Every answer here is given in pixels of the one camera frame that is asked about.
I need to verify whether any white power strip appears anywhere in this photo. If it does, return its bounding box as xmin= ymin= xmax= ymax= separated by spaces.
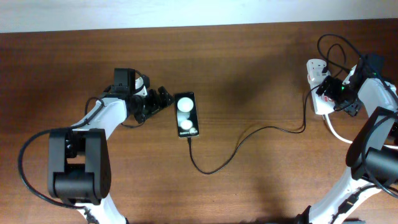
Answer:
xmin=308 ymin=77 xmax=335 ymax=115

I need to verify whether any black USB charging cable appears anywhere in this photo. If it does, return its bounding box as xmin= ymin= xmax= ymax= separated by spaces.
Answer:
xmin=185 ymin=42 xmax=347 ymax=175

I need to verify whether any black smartphone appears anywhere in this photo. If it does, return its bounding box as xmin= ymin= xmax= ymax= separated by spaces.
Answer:
xmin=175 ymin=91 xmax=200 ymax=138

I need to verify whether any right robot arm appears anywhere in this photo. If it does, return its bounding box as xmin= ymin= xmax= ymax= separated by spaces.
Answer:
xmin=294 ymin=54 xmax=397 ymax=223

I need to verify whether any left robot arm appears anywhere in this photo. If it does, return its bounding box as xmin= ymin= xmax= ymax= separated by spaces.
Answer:
xmin=48 ymin=68 xmax=174 ymax=223

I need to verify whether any white USB wall charger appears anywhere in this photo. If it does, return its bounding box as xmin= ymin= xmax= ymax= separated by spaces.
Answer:
xmin=306 ymin=58 xmax=331 ymax=85

